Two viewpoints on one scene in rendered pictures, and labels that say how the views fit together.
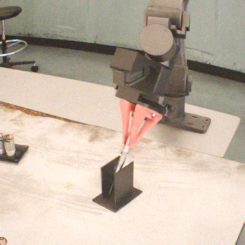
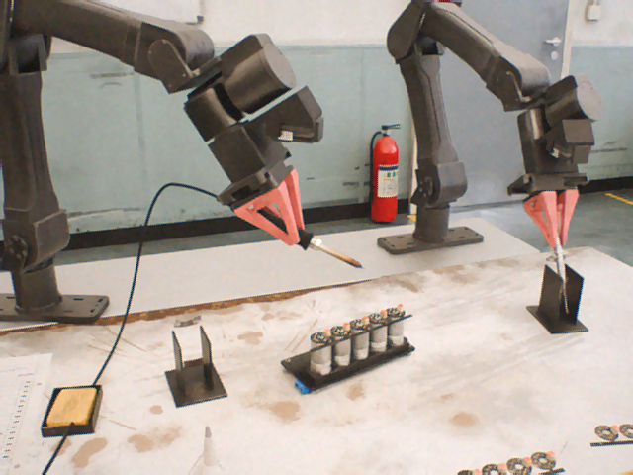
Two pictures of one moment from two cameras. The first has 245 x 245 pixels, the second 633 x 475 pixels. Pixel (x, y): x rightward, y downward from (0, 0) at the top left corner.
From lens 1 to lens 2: 0.87 m
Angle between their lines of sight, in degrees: 42
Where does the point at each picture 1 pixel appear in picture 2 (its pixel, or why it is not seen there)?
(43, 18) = not seen: outside the picture
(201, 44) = (123, 198)
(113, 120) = (386, 264)
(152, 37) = (587, 99)
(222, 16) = (152, 139)
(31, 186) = (481, 361)
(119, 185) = (577, 294)
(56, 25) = not seen: outside the picture
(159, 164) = (516, 279)
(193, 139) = (488, 249)
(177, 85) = (460, 188)
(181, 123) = (454, 239)
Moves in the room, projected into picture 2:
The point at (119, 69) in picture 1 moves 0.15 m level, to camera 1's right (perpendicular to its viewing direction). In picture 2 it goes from (580, 143) to (617, 130)
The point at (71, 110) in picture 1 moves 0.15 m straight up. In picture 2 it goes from (317, 274) to (317, 187)
